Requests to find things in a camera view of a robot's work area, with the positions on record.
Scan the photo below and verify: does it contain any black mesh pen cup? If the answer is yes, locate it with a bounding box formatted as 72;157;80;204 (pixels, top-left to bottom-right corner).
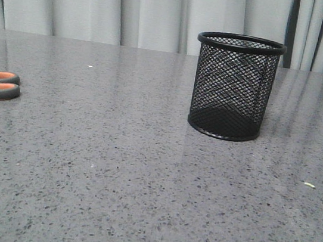
188;32;287;142

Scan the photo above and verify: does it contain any small yellowish crumb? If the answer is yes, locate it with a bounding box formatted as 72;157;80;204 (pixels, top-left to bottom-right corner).
304;182;316;189

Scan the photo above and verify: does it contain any grey curtain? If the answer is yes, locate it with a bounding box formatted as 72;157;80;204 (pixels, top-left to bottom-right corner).
0;0;323;73

